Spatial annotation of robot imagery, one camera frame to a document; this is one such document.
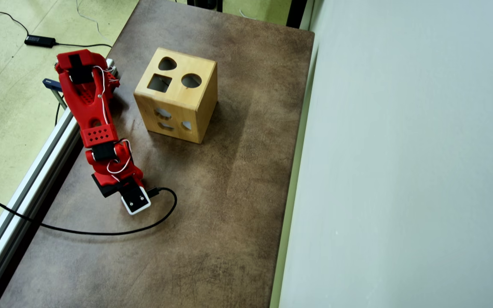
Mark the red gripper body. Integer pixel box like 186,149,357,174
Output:
91,164,146,198

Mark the thin black floor cable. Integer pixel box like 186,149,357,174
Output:
56,42,113,49
0,9,31,39

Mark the thin white floor cable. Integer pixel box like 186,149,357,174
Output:
76,0,102,40

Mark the wooden shape sorter box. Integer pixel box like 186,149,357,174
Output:
134,47,218,145

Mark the black vertical post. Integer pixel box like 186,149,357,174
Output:
286,0,308,29

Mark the aluminium profile rail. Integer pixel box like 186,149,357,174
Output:
0,107,82,308

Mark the black power adapter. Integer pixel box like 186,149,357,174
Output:
24,35,57,48

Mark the black floor object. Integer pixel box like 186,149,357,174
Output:
187,0,224,12

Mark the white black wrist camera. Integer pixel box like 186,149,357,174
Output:
120,182,152,215

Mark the black camera cable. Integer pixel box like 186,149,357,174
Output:
0,187,178,236

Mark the blue table clamp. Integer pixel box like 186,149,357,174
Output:
42,78,68,110

